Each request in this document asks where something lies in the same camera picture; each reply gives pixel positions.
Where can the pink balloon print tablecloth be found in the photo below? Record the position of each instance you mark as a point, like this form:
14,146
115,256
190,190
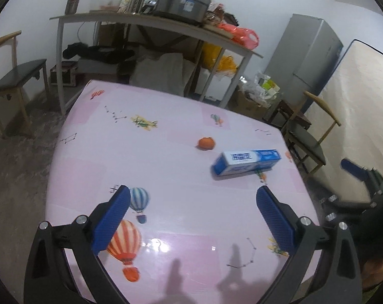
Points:
178,180

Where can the blue toothpaste box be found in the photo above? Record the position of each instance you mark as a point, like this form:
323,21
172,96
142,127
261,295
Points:
242,164

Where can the cardboard box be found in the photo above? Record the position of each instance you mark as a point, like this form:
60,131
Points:
248,107
110,33

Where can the black cloth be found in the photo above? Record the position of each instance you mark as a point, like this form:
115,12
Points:
99,53

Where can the white foam box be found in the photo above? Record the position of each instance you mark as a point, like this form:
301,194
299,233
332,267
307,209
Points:
218,85

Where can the white mattress blue edge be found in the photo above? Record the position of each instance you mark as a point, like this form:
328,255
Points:
362,107

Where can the steel kettle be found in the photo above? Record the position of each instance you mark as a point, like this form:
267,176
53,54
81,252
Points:
137,1

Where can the orange yellow plastic bag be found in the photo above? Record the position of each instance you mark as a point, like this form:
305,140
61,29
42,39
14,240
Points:
228,65

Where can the metal thermos bottle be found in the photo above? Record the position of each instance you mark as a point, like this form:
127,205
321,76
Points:
72,3

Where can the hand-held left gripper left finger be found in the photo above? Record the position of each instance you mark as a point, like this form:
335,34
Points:
112,218

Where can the grey rice cooker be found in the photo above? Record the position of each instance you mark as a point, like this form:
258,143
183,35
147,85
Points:
182,4

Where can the grey cloth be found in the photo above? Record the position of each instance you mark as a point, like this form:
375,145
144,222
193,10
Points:
159,72

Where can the red plastic bag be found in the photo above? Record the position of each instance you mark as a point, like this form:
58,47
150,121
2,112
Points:
240,34

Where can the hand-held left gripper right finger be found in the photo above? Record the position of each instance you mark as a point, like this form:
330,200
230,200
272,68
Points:
275,221

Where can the pile of white plastic bags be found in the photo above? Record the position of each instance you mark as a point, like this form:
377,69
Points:
254,88

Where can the grey refrigerator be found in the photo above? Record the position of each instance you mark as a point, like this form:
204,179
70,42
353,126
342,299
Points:
308,57

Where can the wooden chair black seat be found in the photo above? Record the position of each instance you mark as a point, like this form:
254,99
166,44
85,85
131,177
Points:
305,139
17,72

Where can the green white package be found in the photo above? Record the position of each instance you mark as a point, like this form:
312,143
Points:
270,85

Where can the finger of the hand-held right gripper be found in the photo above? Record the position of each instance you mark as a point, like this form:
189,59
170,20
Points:
353,209
353,168

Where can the dark wooden stool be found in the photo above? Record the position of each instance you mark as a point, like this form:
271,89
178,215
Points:
292,114

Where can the clear plastic container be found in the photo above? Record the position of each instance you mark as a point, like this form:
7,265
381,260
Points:
104,3

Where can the long grey side table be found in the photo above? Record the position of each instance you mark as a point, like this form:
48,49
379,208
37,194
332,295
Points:
166,25

